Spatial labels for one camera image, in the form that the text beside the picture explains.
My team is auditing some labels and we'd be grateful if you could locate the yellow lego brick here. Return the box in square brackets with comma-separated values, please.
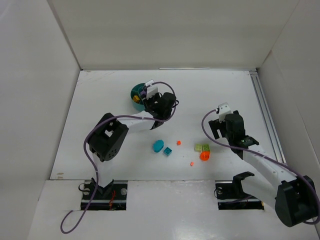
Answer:
[132, 95, 141, 104]

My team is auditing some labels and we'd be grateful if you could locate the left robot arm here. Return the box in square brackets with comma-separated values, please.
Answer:
[83, 81, 179, 199]

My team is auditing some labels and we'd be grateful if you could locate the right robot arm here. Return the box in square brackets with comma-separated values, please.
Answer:
[208, 103, 320, 227]

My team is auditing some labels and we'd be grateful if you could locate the teal round divided container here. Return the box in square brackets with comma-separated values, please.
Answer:
[130, 83, 146, 112]

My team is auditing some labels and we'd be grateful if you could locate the green orange lego brick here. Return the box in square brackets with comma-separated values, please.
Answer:
[202, 144, 211, 152]

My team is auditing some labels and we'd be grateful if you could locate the orange round lego piece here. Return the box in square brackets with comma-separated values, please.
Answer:
[199, 151, 211, 162]

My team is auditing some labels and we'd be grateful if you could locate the teal rounded lego brick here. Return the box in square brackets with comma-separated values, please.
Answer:
[152, 139, 165, 153]

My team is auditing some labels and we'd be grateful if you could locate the light green lego brick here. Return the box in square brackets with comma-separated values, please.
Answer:
[194, 143, 203, 152]

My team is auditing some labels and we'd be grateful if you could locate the teal square lego brick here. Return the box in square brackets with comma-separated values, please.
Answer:
[163, 147, 172, 157]

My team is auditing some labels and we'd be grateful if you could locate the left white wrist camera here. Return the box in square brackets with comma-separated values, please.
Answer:
[143, 79, 158, 99]

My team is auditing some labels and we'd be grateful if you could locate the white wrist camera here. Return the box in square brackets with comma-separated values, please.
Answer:
[217, 102, 232, 123]
[143, 79, 158, 99]

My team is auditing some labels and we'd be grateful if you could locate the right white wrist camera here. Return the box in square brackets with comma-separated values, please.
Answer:
[217, 102, 232, 123]

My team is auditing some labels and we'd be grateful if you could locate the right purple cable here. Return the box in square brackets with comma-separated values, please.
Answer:
[201, 107, 320, 224]

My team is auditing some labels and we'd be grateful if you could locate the aluminium rail right edge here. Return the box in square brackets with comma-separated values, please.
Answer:
[249, 70, 288, 166]

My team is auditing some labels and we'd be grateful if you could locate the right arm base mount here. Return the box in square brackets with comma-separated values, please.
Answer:
[213, 171, 265, 211]

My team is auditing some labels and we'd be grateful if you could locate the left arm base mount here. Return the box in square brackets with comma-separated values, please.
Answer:
[78, 178, 128, 211]

